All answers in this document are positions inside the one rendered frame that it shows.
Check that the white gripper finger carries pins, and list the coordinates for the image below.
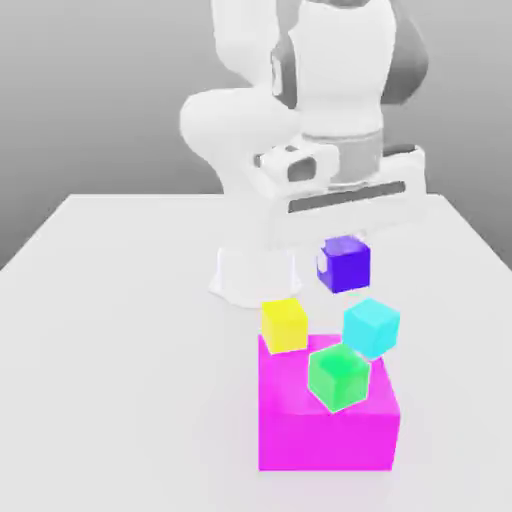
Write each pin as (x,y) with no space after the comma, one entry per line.
(321,262)

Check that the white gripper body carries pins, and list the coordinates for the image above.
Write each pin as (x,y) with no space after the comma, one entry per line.
(344,216)

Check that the small blue cube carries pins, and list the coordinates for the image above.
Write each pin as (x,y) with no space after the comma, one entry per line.
(348,266)

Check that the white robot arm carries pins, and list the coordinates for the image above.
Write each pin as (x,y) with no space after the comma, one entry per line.
(248,120)

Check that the small yellow cube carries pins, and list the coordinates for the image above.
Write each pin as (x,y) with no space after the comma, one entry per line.
(284,326)

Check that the small cyan cube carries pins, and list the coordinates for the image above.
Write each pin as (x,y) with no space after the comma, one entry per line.
(372,326)

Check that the small green cube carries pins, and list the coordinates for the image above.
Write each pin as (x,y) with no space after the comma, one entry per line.
(338,376)

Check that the large magenta box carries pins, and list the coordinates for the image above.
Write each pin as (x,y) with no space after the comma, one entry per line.
(326,436)

